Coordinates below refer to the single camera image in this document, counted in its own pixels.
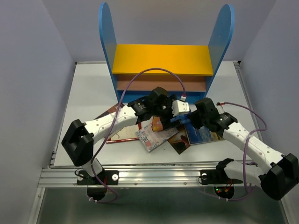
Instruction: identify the Three Days To See book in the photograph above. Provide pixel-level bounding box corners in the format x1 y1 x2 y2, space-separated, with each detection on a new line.
168 125 190 154

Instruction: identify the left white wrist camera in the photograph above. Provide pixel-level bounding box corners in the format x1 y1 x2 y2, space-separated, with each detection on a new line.
171 99 190 117

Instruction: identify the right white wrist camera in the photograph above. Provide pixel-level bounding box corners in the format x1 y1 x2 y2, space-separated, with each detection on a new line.
216 102 225 114

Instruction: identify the dark sunset paperback book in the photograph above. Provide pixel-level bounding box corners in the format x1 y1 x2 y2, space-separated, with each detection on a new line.
94 104 118 122

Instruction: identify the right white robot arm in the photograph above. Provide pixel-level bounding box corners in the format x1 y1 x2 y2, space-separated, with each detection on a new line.
188 98 299 201

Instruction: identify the blue Jane Eyre book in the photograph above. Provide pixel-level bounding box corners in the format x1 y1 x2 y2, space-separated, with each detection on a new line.
151 115 192 133

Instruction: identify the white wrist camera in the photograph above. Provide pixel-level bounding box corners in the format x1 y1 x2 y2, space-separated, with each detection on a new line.
171 99 190 117
216 102 225 114

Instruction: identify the aluminium mounting rail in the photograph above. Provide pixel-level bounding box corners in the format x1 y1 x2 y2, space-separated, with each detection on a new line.
37 163 264 189

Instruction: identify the blue Animal Farm book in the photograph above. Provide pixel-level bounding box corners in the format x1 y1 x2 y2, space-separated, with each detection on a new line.
185 123 223 145

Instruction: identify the floral Little Women book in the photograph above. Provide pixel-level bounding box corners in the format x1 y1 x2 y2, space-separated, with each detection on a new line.
136 123 178 153

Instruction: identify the red bordered cream book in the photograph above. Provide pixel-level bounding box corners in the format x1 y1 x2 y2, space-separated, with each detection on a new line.
106 124 142 144

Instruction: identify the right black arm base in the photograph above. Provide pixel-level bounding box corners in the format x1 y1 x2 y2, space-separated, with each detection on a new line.
198 158 242 201

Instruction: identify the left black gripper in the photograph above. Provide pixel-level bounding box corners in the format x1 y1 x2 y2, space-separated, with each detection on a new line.
152 95 181 130

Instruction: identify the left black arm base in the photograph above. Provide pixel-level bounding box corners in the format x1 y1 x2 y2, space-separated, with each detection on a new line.
74 169 119 203

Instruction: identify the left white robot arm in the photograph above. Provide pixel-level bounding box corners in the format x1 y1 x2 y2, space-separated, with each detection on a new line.
62 87 187 184

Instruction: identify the blue and yellow bookshelf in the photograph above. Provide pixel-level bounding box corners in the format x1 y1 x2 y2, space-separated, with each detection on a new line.
99 2 235 103

